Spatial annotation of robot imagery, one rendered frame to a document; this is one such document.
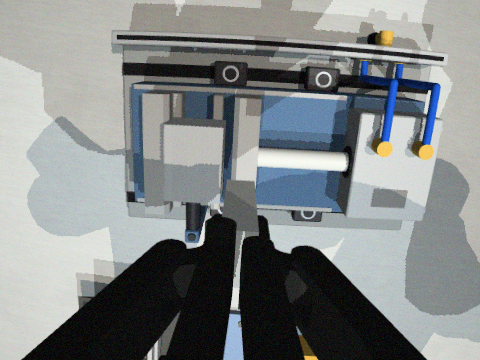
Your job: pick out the grey rectangular block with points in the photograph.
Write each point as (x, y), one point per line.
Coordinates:
(194, 160)

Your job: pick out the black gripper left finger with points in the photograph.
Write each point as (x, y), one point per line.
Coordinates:
(125, 319)

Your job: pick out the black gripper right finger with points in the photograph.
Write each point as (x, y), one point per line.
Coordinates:
(343, 324)

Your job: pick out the light grey rectangular part with pocket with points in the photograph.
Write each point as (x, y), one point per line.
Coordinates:
(154, 352)

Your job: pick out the brass rectangular block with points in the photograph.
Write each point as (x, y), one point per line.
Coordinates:
(309, 355)

